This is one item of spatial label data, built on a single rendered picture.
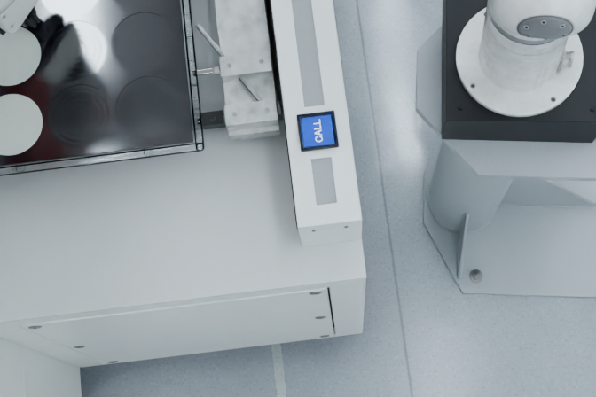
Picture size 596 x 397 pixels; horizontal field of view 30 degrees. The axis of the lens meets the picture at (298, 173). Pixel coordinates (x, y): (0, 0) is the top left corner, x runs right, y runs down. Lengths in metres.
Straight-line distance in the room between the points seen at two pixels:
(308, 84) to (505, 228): 1.03
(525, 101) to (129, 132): 0.60
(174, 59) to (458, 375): 1.11
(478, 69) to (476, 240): 0.92
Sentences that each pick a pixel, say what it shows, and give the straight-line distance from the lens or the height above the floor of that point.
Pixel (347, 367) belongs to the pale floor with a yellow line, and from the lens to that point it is 2.53.
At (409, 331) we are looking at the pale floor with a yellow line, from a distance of 2.54.
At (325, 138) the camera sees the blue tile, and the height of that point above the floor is 0.96.
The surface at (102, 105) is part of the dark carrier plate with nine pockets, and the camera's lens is 1.75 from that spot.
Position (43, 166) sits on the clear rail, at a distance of 1.74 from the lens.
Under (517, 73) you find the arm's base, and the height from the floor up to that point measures 1.00.
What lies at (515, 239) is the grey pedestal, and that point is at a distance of 2.58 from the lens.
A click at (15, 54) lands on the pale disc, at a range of 1.82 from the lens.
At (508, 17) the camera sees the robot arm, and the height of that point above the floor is 1.29.
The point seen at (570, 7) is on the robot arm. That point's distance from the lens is 1.33.
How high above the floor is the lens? 2.52
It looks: 75 degrees down
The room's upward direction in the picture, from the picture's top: 11 degrees counter-clockwise
